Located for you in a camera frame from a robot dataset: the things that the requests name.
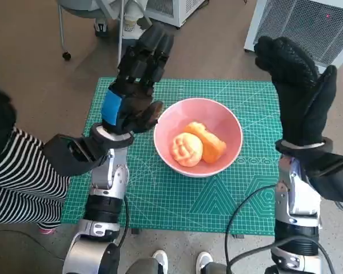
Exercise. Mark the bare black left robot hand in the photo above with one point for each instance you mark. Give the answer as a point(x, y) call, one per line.
point(134, 105)

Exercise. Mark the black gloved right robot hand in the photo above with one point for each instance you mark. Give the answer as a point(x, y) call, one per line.
point(300, 108)

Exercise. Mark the pink bowl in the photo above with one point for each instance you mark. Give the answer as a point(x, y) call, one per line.
point(200, 111)

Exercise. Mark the round scored toy bread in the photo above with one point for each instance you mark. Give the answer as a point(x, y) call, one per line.
point(185, 148)

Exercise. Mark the oblong toy bread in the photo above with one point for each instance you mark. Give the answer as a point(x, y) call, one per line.
point(214, 148)

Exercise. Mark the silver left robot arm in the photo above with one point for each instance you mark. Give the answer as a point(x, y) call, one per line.
point(108, 177)

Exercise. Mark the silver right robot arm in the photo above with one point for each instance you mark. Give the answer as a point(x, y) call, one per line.
point(297, 199)

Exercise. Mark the silver metal leg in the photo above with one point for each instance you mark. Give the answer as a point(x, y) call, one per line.
point(120, 42)

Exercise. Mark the large white mesh cabinet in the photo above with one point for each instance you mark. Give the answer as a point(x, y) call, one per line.
point(303, 23)

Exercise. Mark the person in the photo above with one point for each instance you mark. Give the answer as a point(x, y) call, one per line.
point(160, 259)
point(23, 177)
point(131, 11)

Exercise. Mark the green cutting mat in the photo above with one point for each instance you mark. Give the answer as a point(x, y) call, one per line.
point(165, 199)

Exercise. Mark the small white cabinet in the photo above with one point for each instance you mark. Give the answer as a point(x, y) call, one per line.
point(177, 14)

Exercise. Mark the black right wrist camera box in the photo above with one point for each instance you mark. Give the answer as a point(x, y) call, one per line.
point(331, 177)

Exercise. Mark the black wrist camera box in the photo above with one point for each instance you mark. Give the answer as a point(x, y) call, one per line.
point(65, 157)
point(331, 177)

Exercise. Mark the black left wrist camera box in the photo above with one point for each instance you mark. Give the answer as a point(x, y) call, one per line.
point(65, 157)

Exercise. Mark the small black table bracket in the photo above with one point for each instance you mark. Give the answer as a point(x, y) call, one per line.
point(135, 231)

